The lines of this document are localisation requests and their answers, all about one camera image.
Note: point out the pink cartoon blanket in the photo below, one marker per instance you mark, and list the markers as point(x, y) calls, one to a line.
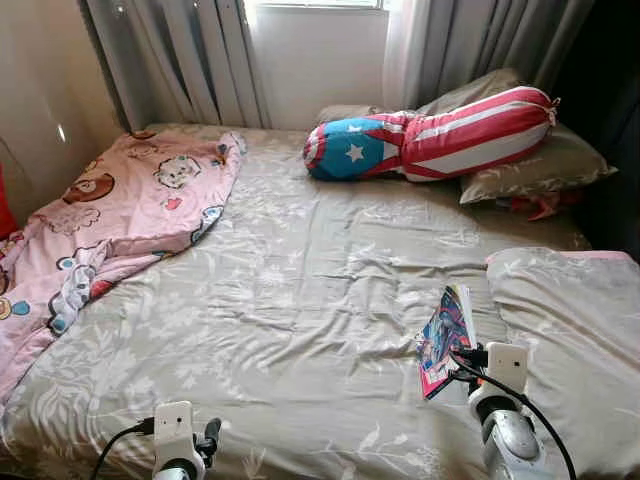
point(130, 200)

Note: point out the red cloth item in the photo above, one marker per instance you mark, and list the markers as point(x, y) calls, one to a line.
point(540, 205)

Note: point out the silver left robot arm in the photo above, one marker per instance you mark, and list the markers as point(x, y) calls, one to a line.
point(175, 472)

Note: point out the window frame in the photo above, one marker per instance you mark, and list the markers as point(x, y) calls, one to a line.
point(320, 3)

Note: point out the colourful comic book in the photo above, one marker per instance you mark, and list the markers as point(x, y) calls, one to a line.
point(445, 340)

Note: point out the grey floral folded duvet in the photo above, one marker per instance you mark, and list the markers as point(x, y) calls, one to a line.
point(580, 340)

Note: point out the white sheer curtain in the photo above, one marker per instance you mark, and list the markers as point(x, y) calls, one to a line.
point(405, 50)

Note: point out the grey curtain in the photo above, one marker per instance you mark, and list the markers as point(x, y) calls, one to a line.
point(500, 40)
point(180, 60)

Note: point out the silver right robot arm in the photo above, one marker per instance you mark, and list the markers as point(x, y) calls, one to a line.
point(510, 440)

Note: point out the flag pattern bolster pillow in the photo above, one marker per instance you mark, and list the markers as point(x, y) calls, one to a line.
point(470, 130)

